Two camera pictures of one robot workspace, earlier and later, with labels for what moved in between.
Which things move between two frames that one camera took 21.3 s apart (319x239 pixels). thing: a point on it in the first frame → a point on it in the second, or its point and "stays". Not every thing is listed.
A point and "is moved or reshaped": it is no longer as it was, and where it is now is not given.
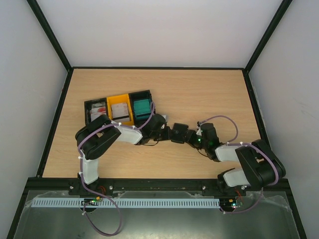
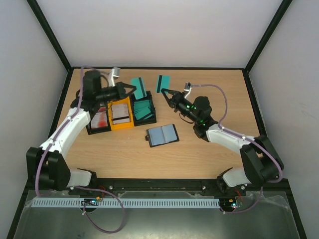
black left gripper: [167, 134] → [121, 91]
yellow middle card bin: [120, 98] stays
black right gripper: [190, 137] → [174, 98]
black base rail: [107, 184] stays
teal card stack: [142, 108] stays
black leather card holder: [178, 132] is moved or reshaped
